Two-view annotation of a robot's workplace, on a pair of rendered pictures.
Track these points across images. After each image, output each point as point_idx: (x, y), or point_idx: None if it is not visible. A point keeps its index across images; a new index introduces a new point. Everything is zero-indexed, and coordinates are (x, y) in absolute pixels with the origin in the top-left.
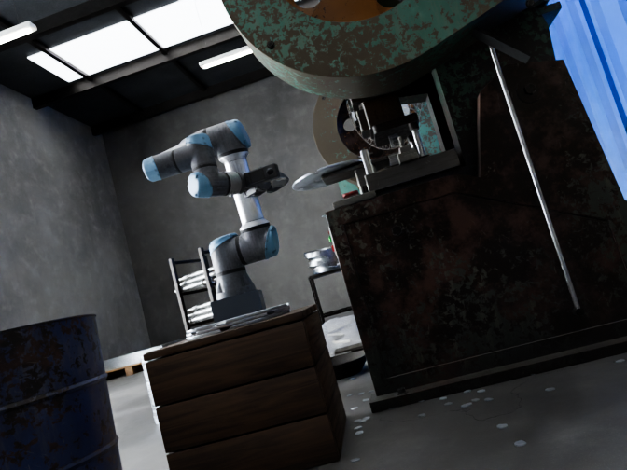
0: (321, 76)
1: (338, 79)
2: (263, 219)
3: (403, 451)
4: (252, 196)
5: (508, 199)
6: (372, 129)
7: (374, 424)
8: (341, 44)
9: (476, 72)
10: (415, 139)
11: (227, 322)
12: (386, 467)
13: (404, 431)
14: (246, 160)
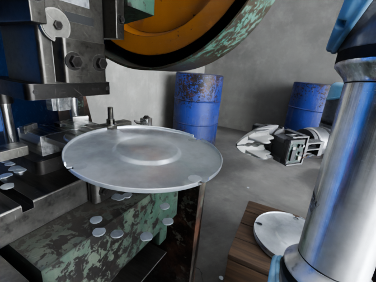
0: (211, 62)
1: (198, 66)
2: (296, 245)
3: (215, 240)
4: (292, 164)
5: None
6: (101, 83)
7: (210, 281)
8: None
9: None
10: (78, 109)
11: (291, 215)
12: (225, 236)
13: (204, 257)
14: (342, 91)
